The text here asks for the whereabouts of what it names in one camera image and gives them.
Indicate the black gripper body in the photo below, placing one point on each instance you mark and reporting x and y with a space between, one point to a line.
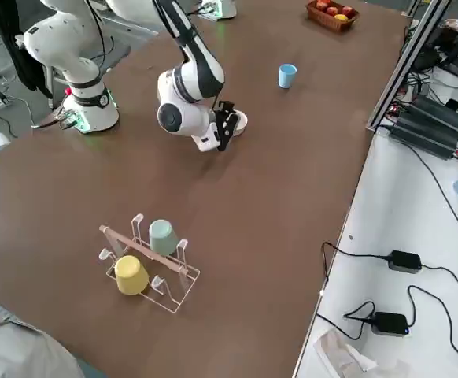
226 108

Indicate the blue plastic cup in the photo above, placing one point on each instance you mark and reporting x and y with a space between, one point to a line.
287 78

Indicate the white round plate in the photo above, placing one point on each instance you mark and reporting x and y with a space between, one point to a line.
243 124

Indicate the pale green cup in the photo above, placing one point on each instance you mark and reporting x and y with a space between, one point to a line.
164 238

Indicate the yellow cup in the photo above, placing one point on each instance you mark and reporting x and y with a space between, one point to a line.
131 275

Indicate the brown wicker basket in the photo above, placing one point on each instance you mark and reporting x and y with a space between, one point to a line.
329 21

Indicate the red apple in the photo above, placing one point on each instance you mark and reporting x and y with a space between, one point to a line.
323 4
332 10
347 10

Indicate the yellow mango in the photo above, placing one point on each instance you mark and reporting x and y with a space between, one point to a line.
341 17

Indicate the black power supply box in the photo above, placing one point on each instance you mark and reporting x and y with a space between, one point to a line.
425 138
441 112

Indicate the black hanging cloth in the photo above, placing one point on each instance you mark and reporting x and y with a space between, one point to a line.
20 67

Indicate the black power adapter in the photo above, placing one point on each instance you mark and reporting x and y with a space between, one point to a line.
388 323
404 260

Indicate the clear plastic bag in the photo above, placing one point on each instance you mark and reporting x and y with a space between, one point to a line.
343 354

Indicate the person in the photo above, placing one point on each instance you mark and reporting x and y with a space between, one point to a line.
16 350

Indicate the aluminium frame post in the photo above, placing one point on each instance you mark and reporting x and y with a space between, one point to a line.
406 63

